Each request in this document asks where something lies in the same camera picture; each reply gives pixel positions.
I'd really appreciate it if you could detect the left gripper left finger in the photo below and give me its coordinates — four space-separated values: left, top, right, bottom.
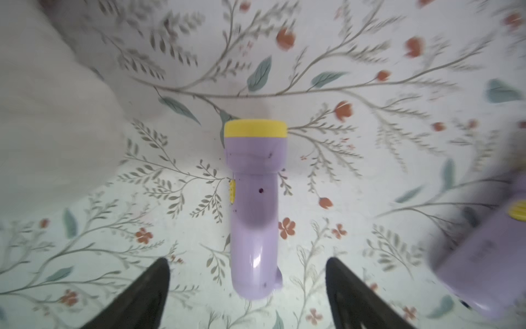
82 258 171 329

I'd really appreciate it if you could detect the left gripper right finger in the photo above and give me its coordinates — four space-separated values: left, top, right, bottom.
325 257 414 329

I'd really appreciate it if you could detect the purple flashlight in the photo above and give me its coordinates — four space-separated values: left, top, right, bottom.
431 167 525 319
223 119 288 300

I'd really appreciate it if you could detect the white plush toy pink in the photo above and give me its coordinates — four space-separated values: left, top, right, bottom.
1 1 125 219

